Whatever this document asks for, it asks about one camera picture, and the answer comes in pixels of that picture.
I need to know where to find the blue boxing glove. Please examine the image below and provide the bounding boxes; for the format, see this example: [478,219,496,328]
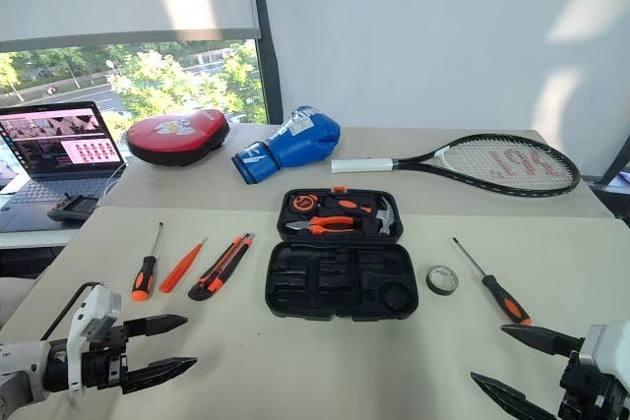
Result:
[230,105,343,186]

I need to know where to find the long black handled screwdriver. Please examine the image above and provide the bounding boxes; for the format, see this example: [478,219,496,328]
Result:
[452,236,535,328]

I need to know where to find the short orange black screwdriver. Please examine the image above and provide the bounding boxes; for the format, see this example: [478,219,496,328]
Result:
[131,221,165,302]

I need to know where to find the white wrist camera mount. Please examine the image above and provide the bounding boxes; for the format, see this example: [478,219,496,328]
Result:
[578,320,630,383]
[66,284,123,394]

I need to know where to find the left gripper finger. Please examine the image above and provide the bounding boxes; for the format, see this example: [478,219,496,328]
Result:
[122,314,189,341]
[120,356,199,396]

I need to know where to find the orange test pen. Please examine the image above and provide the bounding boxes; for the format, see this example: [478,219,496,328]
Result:
[158,237,209,294]

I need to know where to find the black white tennis racket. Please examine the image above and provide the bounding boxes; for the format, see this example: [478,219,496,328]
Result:
[330,132,583,197]

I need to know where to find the black tool case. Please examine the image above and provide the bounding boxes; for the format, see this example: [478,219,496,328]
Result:
[264,186,420,322]

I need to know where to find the open laptop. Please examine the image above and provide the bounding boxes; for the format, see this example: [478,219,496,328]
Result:
[0,100,127,235]

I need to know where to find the black electrical tape roll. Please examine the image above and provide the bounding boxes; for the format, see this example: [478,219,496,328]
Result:
[425,265,461,298]

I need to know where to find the orange black tape measure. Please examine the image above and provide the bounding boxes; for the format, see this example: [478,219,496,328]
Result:
[289,195,319,215]

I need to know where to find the steel claw hammer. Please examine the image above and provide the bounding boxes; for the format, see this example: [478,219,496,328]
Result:
[363,196,398,237]

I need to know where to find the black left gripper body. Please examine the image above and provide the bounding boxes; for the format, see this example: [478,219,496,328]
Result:
[80,324,131,392]

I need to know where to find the dark metal stand frame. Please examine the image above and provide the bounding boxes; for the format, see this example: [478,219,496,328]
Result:
[598,136,630,186]

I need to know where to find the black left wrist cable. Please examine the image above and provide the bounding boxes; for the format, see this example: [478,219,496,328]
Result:
[40,281,102,342]

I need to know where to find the black handheld controller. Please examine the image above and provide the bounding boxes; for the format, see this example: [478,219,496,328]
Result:
[46,194,100,223]

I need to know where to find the dark window frame pillar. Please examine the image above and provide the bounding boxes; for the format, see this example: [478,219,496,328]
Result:
[247,0,284,126]

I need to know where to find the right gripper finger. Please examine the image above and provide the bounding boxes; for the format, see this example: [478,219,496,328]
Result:
[500,324,586,357]
[470,371,558,420]

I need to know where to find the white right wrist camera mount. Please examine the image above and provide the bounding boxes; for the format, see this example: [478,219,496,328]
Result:
[578,320,630,383]

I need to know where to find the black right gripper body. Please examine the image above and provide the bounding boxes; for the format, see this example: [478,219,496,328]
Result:
[558,350,630,420]

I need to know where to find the red black punch mitt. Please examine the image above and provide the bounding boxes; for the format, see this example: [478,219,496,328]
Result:
[125,108,231,167]

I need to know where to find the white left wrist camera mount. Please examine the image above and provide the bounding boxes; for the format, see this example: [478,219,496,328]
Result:
[66,284,123,394]

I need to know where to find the orange black utility knife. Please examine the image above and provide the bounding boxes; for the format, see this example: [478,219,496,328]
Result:
[187,231,256,302]

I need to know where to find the white laptop cable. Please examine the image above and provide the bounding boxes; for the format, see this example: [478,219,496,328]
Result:
[99,162,128,201]

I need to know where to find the orange handled pliers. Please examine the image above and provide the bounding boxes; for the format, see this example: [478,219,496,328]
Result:
[285,215,356,236]

